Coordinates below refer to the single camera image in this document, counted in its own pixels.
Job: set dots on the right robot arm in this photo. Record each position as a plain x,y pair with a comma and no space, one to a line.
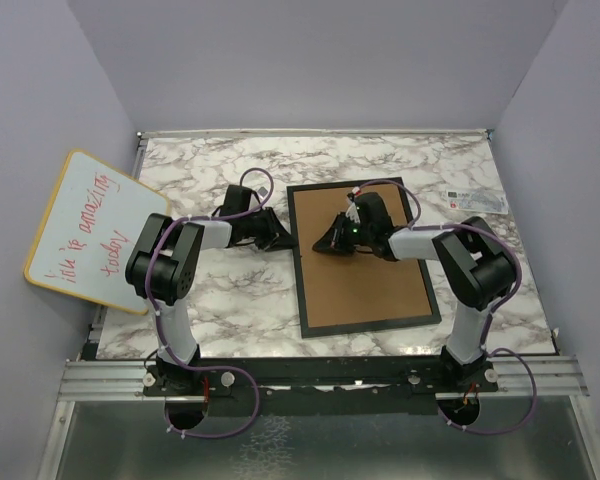
482,271

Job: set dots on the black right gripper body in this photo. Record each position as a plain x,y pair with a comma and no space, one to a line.
347,234

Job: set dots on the brown backing board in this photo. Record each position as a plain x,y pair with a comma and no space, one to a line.
370,290

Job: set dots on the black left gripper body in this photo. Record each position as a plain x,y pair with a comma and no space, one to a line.
261,229

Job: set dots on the aluminium rail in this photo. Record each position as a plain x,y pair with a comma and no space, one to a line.
122,381

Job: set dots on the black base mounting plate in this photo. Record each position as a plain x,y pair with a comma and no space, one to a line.
294,386

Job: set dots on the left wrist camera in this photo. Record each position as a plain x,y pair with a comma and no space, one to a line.
239,200

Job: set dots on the black picture frame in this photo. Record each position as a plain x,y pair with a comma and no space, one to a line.
365,325

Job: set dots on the yellow rimmed whiteboard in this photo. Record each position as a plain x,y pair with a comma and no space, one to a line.
88,232

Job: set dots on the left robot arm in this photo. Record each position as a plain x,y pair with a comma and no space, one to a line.
162,265

